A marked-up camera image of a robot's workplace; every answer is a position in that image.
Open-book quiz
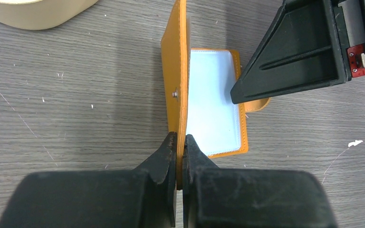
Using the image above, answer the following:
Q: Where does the beige oval card tray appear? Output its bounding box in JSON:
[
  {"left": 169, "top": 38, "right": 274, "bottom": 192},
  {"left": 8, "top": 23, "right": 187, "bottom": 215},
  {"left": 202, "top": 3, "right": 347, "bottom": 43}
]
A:
[{"left": 0, "top": 0, "right": 97, "bottom": 30}]

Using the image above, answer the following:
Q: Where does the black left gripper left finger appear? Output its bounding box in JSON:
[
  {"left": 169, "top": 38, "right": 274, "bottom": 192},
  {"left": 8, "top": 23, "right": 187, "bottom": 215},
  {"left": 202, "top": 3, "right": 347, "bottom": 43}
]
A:
[{"left": 0, "top": 132, "right": 177, "bottom": 228}]

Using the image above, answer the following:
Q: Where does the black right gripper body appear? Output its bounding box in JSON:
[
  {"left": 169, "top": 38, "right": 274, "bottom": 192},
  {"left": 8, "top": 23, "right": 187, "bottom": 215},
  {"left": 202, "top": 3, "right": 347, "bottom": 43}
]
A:
[{"left": 331, "top": 0, "right": 365, "bottom": 78}]

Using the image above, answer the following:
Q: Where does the orange leather card holder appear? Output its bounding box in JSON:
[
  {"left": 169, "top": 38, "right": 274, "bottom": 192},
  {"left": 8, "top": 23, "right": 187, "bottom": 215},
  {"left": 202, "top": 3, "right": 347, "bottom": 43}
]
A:
[{"left": 161, "top": 0, "right": 270, "bottom": 190}]

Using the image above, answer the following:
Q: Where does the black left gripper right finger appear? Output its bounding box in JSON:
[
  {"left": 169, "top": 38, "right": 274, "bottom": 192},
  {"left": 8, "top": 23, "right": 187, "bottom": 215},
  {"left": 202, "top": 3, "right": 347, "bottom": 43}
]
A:
[{"left": 182, "top": 135, "right": 337, "bottom": 228}]

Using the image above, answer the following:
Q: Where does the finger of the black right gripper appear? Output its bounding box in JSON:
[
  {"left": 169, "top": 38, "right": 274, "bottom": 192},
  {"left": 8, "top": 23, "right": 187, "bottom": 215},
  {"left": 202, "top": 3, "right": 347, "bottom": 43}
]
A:
[{"left": 231, "top": 0, "right": 350, "bottom": 104}]

